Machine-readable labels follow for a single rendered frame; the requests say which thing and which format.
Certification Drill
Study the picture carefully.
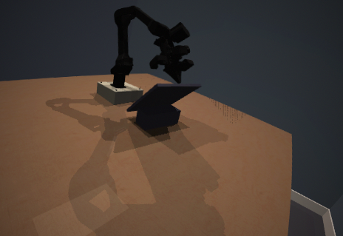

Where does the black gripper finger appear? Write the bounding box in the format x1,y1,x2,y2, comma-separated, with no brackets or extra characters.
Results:
163,62,180,84
177,63,186,83

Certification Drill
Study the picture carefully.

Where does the dark grey switch panel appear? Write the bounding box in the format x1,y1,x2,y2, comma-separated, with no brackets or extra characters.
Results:
126,84,201,131

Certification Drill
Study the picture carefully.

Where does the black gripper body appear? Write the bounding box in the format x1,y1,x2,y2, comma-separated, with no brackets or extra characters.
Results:
149,44,194,72

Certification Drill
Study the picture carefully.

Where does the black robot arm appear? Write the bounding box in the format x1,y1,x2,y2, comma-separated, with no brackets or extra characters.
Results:
110,6,190,88

